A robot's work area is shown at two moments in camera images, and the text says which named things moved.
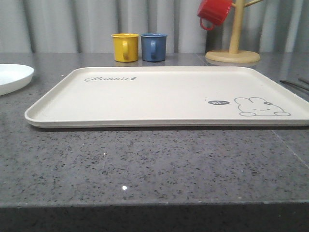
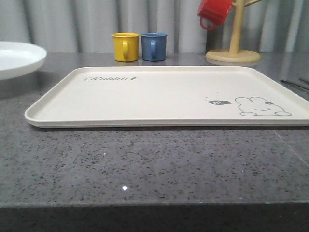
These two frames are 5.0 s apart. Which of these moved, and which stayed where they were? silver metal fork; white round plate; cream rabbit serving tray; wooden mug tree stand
Moved: white round plate
Stayed: cream rabbit serving tray; wooden mug tree stand; silver metal fork
